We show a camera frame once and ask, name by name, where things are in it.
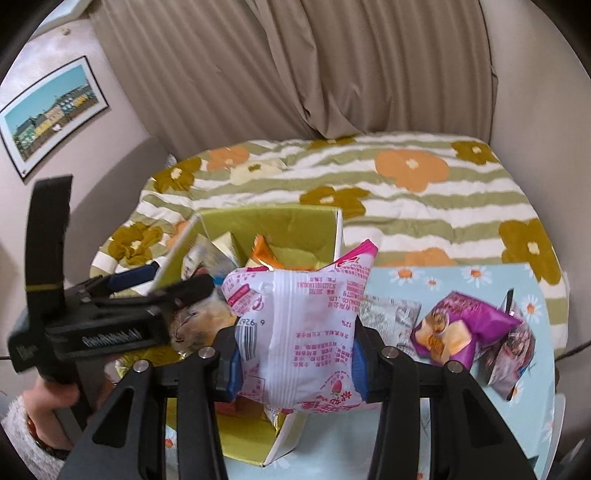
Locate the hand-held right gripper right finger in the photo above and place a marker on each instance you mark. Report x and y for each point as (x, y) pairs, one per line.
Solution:
(360, 374)

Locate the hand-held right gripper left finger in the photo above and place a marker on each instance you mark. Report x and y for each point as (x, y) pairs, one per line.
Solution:
(233, 369)

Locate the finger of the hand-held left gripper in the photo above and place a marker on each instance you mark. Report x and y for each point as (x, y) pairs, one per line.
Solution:
(134, 277)
(189, 290)

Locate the white black-lettered snack packet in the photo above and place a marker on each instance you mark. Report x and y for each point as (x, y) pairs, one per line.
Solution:
(198, 258)

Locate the tan snack packet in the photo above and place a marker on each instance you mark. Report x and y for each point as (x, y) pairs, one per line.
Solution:
(198, 327)

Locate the white pink-print snack packet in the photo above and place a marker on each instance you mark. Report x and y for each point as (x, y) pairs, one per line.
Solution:
(304, 323)

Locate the orange snack packet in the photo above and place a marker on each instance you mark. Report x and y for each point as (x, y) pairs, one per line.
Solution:
(263, 251)

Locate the green cardboard box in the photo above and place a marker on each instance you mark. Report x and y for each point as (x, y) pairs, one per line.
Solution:
(286, 226)

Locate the person's left forearm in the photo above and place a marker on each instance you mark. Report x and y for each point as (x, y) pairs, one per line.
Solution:
(18, 443)

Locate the person's left hand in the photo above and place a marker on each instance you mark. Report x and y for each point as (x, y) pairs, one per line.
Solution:
(51, 399)

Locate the grey printed snack packet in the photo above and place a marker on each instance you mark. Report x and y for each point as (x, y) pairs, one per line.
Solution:
(392, 316)

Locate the purple snack packet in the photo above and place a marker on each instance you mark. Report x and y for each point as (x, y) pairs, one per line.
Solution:
(466, 314)

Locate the brown cartoon snack packet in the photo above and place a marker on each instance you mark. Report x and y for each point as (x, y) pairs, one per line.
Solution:
(512, 360)

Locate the green striped floral blanket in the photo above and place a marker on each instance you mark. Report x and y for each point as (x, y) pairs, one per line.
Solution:
(415, 217)

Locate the black clothes rack pole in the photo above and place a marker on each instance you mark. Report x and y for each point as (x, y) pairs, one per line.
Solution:
(575, 350)

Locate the beige curtain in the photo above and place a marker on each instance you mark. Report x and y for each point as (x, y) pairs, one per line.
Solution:
(277, 69)

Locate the framed wall poster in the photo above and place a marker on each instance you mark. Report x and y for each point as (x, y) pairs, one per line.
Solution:
(46, 115)

